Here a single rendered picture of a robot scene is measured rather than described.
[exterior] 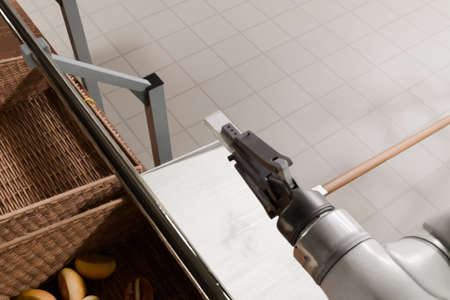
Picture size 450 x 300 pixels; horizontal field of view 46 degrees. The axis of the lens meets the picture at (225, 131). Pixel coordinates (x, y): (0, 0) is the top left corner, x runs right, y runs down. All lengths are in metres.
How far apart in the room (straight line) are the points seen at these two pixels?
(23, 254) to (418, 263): 0.85
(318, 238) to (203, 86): 1.94
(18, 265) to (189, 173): 0.45
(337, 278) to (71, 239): 0.77
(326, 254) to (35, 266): 0.81
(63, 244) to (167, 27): 1.81
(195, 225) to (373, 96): 1.54
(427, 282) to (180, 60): 2.17
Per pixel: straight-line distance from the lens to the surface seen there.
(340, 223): 0.66
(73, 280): 1.31
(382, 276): 0.63
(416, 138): 1.87
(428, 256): 0.68
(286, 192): 0.68
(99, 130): 0.84
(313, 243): 0.65
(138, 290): 1.27
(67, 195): 1.27
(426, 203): 2.27
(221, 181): 1.35
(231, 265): 1.19
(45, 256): 1.29
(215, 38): 2.80
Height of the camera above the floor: 1.80
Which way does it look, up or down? 50 degrees down
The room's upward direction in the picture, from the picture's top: straight up
